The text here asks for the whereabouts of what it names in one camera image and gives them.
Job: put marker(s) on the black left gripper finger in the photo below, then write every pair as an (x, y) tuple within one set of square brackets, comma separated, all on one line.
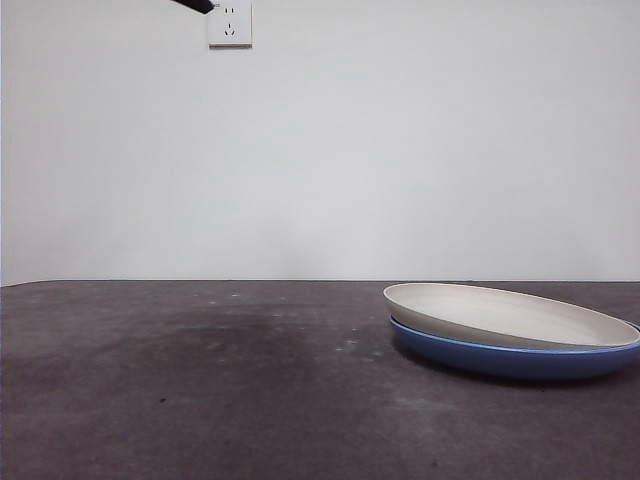
[(197, 5)]

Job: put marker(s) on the white round plate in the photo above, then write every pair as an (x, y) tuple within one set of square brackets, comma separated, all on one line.
[(500, 315)]

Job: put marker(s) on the blue round plate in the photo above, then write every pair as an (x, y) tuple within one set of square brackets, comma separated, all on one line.
[(500, 362)]

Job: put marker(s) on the white wall socket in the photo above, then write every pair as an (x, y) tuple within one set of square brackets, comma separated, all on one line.
[(230, 39)]

